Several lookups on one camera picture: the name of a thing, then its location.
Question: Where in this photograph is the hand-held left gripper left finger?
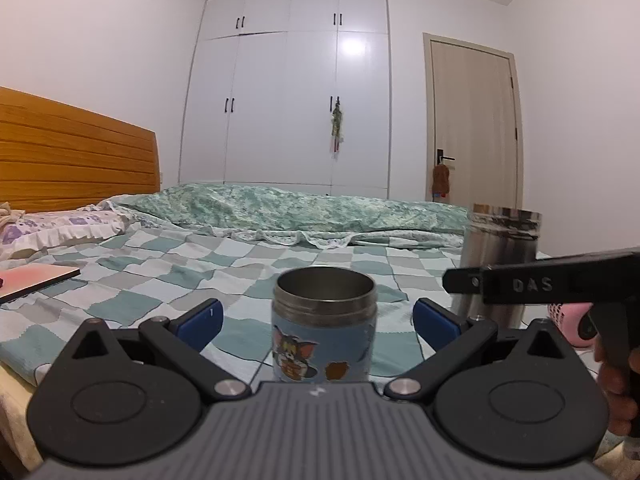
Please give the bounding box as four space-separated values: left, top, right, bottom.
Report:
50 298 252 402

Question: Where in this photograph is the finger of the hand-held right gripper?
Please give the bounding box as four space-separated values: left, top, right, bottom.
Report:
443 247 640 307

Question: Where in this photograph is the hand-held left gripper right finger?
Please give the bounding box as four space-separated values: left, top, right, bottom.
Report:
383 297 587 404

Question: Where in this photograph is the plain stainless steel cup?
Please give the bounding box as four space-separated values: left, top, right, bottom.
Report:
451 203 544 329

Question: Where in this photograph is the blue cartoon steel cup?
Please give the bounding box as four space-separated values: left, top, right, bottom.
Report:
271 265 377 384

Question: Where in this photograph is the person's right hand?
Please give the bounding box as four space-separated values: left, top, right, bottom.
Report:
595 346 637 437

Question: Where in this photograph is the pink round gadget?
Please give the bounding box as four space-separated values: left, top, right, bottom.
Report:
547 302 602 349

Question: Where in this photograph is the green checkered bed sheet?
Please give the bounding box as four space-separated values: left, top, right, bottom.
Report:
0 220 463 387

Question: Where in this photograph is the brown plush toy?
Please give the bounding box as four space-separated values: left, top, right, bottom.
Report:
432 163 451 203

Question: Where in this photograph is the green patterned quilt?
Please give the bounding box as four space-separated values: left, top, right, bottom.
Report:
97 182 473 251

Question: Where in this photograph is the purple floral pillow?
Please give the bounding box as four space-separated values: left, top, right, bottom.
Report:
0 209 132 261

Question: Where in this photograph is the pink notebook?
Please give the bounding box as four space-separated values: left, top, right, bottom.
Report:
0 265 82 306

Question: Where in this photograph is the beige room door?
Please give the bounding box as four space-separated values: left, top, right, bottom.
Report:
422 32 524 207

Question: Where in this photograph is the cream mattress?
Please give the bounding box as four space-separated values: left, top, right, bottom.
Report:
0 364 45 478

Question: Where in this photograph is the wooden bed headboard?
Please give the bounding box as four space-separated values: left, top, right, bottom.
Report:
0 86 161 213

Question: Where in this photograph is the beige crumpled cloth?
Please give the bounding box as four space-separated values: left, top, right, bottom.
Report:
0 201 27 227

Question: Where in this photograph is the green hanging ornament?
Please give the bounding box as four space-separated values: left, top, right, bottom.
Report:
329 98 346 157

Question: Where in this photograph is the white wardrobe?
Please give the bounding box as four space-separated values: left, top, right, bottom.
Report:
178 0 391 200

